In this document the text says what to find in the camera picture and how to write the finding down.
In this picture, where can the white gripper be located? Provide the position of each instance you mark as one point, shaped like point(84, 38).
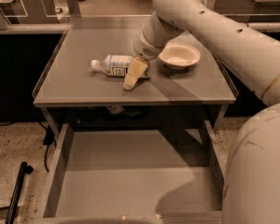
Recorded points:
point(144, 49)

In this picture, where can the blue plastic bottle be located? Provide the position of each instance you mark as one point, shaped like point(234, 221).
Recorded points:
point(112, 65)

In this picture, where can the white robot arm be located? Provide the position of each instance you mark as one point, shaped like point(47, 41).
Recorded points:
point(251, 193)

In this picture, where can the grey open top drawer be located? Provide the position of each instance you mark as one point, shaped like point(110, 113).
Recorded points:
point(154, 176)

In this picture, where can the white paper bowl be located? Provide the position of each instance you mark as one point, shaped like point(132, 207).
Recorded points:
point(179, 56)

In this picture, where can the grey cabinet table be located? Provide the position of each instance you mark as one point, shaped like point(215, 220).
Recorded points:
point(96, 80)

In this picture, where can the grey background desk left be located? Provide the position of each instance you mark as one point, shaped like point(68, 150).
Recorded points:
point(29, 11)

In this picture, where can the grey background desk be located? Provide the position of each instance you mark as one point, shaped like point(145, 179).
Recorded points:
point(29, 11)
point(249, 10)

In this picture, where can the clear acrylic barrier panel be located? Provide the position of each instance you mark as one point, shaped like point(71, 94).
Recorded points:
point(67, 9)

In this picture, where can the grey background desk right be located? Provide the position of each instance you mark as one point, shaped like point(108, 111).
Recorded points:
point(249, 10)

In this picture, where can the black pole on floor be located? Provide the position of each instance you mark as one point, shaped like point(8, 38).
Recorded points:
point(24, 170)

